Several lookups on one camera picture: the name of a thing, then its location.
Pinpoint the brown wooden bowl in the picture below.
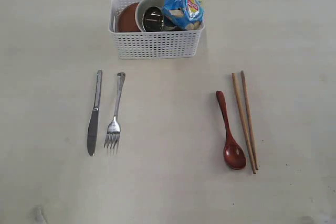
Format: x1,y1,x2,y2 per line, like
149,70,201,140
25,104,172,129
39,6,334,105
118,2,140,33

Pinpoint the silver metal fork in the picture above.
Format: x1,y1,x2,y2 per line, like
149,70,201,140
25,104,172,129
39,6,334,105
103,72,125,153

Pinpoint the brown wooden spoon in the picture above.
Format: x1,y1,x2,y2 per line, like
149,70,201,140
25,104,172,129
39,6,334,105
216,91,247,170

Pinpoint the blue Lay's chips bag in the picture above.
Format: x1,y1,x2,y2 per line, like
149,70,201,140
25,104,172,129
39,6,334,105
162,0,204,30

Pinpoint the silver metal knife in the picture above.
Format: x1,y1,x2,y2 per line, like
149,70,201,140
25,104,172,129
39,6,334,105
87,70,102,156

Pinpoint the white ceramic bowl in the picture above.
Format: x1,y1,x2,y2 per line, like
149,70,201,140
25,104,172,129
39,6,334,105
135,0,165,32

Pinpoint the shiny steel cup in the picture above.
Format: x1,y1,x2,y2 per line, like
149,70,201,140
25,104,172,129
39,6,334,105
143,6,178,32

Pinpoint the white perforated plastic basket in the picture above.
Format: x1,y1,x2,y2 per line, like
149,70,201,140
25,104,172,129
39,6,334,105
109,0,205,59

